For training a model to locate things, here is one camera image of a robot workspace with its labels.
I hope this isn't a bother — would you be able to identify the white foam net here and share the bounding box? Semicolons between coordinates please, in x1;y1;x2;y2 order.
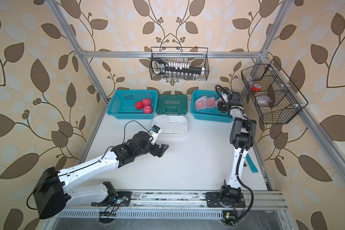
156;115;170;124
169;122;187;135

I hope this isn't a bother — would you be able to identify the red apple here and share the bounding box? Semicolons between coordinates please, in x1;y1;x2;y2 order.
143;105;153;114
142;98;152;107

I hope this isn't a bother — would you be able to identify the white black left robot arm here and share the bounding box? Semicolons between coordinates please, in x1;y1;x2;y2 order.
31;130;169;219

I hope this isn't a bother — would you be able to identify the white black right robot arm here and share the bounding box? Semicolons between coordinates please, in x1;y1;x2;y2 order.
217;90;256;208

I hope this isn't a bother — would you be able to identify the teal right plastic basket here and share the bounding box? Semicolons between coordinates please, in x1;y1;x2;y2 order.
190;90;233;123

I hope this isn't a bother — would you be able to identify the teal plastic basket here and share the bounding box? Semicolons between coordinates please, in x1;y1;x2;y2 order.
190;90;233;123
106;90;158;120

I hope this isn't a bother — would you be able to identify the white plastic tray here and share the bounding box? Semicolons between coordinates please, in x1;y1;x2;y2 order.
152;115;188;137

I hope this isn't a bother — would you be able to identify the teal left plastic basket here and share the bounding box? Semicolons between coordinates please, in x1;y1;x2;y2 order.
106;90;158;120

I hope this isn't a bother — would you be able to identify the green plastic tool case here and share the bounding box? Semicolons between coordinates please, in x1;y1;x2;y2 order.
156;94;188;115

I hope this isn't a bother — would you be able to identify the teal flat tool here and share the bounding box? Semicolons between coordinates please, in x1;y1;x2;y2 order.
246;154;259;173

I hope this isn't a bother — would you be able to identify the black white tool in basket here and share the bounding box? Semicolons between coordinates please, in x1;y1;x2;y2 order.
150;58;206;75

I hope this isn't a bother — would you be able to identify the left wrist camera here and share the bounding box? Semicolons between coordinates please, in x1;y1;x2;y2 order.
149;125;162;145

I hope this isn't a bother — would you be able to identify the red object in wire basket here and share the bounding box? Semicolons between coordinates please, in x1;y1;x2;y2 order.
252;83;262;92

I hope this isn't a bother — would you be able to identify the black wire basket right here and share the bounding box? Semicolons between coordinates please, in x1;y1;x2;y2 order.
241;59;309;125

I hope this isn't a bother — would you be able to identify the black wire basket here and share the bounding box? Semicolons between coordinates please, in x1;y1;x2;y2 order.
241;59;309;125
149;46;209;81

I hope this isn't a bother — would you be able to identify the black wire basket back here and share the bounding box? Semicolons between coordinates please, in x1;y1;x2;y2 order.
149;46;209;81

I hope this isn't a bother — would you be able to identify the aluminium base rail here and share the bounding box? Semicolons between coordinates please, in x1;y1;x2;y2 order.
49;189;288;210

